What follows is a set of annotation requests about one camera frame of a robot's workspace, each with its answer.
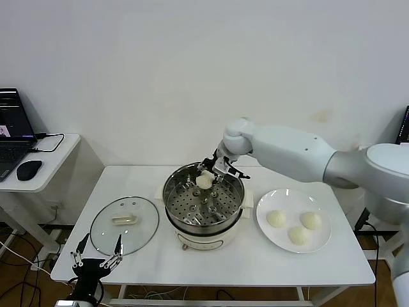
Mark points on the stainless steel steamer basket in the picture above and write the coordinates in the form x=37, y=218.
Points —
x=223, y=204

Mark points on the steel steamer pot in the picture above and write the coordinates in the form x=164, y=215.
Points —
x=198, y=241

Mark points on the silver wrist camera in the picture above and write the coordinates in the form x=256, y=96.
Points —
x=221, y=169
x=65, y=303

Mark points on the white wall socket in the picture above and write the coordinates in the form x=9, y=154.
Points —
x=54, y=204

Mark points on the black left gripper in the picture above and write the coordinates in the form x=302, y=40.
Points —
x=90, y=272

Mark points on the white round plate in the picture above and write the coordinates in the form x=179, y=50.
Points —
x=287, y=198

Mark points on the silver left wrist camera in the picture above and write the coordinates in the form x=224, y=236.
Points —
x=65, y=303

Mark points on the black laptop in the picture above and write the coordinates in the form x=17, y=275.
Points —
x=403, y=128
x=16, y=147

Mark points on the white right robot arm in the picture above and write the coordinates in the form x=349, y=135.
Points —
x=287, y=147

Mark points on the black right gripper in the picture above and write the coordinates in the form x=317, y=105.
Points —
x=212, y=161

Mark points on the black computer mouse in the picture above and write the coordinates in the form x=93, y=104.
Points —
x=29, y=170

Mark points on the white steamed baozi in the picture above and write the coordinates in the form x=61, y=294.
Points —
x=298, y=236
x=310, y=220
x=276, y=219
x=204, y=180

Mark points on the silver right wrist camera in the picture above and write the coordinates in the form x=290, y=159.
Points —
x=221, y=169

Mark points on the round glass pot lid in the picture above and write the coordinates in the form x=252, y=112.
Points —
x=105, y=230

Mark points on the white table leg frame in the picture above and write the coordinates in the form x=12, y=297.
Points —
x=207, y=302

